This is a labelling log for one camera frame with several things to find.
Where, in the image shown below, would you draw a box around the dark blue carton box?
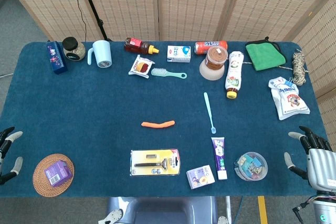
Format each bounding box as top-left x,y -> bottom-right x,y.
46,40 -> 68,75

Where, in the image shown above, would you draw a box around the yellow floor tape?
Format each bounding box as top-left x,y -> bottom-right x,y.
257,195 -> 269,224

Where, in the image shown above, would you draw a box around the brown sauce bottle yellow cap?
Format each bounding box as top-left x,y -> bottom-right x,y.
123,37 -> 160,55

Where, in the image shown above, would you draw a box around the yellow razor blister pack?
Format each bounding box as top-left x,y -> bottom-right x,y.
129,148 -> 181,177

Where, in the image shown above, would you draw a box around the light blue mug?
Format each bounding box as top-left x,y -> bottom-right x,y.
87,40 -> 113,68

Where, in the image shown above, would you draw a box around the white blue milk carton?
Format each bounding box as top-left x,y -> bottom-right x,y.
166,45 -> 192,63

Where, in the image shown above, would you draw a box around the clear tub of clips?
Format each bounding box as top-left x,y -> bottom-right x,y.
234,151 -> 269,182

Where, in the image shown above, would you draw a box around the mint green hair brush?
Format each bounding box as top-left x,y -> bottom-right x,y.
151,67 -> 188,80

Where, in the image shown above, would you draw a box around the white food bag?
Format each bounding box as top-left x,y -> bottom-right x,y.
268,76 -> 311,121

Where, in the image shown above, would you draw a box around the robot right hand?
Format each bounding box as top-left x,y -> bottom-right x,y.
283,125 -> 336,190

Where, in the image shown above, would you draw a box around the white table leg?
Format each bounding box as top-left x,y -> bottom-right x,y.
225,195 -> 233,221

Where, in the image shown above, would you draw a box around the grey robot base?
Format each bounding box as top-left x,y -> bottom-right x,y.
98,196 -> 229,224

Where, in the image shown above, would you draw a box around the glass jar black lid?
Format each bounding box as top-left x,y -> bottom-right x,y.
62,36 -> 87,62

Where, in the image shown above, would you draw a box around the bamboo folding screen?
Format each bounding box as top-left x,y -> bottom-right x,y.
0,0 -> 336,130

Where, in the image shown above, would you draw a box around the woven round coaster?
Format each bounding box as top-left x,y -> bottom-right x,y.
32,153 -> 75,197

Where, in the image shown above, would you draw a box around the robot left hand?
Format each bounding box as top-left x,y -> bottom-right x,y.
0,126 -> 24,186

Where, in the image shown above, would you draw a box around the white snack packet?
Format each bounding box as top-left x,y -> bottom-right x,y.
128,55 -> 155,79

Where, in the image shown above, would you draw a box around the small purple snack packet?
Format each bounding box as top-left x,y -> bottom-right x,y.
186,165 -> 216,190

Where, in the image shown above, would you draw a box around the clear jar brown contents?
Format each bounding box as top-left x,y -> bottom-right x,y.
205,45 -> 228,71

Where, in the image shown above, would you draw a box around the orange drink can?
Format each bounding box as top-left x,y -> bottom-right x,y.
194,40 -> 228,55

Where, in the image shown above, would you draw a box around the beige bowl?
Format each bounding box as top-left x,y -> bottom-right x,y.
199,58 -> 226,81

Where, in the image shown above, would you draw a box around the purple toothpaste tube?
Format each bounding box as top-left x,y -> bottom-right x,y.
211,136 -> 228,180

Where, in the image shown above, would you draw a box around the small purple box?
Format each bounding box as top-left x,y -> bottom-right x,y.
44,160 -> 74,188

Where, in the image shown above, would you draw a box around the white drink bottle yellow cap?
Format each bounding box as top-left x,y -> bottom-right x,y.
225,51 -> 245,100

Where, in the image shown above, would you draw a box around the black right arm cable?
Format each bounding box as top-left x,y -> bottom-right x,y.
294,195 -> 317,221

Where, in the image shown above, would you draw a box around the blue table cover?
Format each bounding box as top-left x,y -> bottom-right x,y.
0,40 -> 330,199

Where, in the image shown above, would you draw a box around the light blue toothbrush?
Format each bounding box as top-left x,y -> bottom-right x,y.
203,92 -> 217,134

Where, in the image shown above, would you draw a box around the green cloth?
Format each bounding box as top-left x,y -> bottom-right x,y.
245,37 -> 287,72

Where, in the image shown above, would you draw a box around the beige rope bundle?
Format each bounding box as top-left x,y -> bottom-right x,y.
243,49 -> 307,86

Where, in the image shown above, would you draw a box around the black stand pole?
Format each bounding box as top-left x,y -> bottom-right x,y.
76,0 -> 112,41

